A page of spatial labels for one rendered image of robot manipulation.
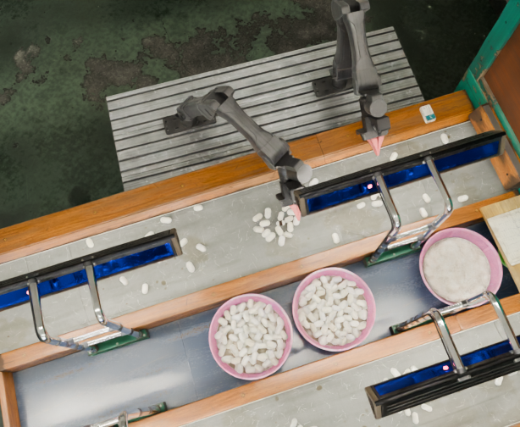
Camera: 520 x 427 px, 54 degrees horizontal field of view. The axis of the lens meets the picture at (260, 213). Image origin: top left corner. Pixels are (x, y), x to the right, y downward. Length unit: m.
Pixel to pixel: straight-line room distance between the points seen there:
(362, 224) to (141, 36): 1.87
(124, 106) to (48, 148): 0.91
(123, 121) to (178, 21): 1.21
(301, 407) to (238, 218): 0.65
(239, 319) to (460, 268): 0.75
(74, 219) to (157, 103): 0.57
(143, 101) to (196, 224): 0.59
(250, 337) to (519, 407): 0.85
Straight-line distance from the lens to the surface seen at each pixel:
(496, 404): 1.83
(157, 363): 1.80
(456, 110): 2.04
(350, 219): 1.80
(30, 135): 3.03
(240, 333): 1.71
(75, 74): 3.13
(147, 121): 2.08
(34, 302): 1.47
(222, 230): 1.78
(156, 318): 1.73
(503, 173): 1.92
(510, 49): 1.86
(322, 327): 1.71
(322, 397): 1.70
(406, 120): 1.96
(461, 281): 1.84
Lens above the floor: 2.44
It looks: 71 degrees down
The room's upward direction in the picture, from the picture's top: 5 degrees counter-clockwise
